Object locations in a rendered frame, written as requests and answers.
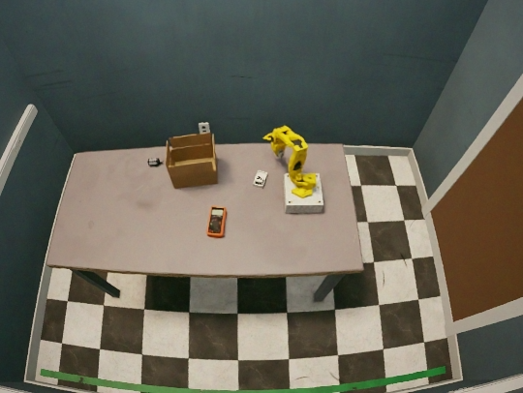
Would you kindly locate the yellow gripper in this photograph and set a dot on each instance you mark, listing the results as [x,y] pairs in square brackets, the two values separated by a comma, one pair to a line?
[277,146]

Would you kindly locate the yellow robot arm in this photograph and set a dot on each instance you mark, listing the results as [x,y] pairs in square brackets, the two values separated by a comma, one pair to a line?
[295,165]

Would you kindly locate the orange digital multimeter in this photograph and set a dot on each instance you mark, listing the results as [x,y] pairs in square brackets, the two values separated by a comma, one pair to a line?
[216,221]

